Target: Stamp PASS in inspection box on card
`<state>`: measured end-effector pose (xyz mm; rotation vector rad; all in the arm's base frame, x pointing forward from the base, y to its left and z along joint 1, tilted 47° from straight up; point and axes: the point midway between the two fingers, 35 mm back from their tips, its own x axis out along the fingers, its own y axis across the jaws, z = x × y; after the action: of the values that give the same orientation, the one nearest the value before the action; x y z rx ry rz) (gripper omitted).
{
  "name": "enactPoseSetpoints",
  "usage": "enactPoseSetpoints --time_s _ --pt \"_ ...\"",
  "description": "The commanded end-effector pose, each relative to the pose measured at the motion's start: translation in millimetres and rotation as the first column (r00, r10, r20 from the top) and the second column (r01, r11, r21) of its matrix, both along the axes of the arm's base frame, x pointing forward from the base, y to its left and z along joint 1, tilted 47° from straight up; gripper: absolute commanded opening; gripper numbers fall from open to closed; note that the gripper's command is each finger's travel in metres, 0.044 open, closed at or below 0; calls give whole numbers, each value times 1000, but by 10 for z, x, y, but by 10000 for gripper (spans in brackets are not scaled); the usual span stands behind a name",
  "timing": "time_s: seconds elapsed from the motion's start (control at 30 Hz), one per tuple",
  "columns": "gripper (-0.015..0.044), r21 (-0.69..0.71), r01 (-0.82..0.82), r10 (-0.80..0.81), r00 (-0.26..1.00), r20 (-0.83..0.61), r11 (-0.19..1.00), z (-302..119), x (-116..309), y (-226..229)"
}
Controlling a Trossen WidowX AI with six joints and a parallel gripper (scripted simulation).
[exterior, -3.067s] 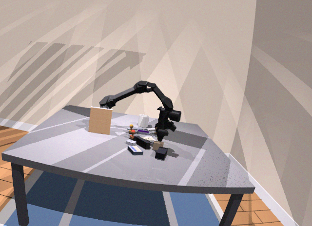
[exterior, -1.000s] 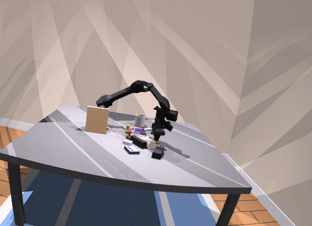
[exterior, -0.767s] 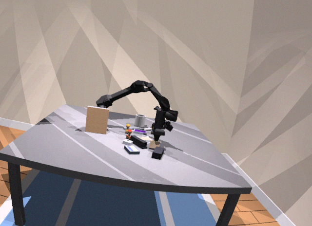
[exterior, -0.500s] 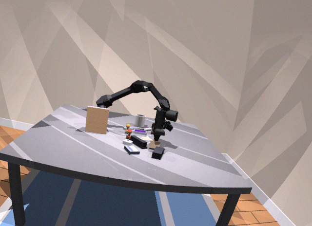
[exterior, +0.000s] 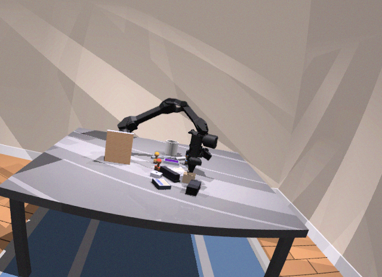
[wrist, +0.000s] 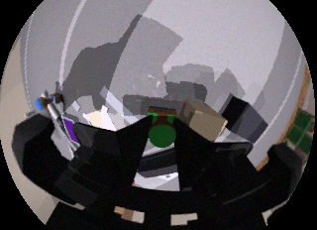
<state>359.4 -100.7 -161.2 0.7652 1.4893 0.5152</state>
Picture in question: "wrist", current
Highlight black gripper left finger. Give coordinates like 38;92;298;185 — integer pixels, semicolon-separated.
72;115;154;186

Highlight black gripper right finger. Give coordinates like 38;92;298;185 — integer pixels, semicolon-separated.
171;118;254;191

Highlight white mug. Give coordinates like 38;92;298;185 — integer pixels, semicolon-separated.
25;110;51;120

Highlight purple ink pad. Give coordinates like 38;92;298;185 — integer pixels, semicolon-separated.
60;114;80;146

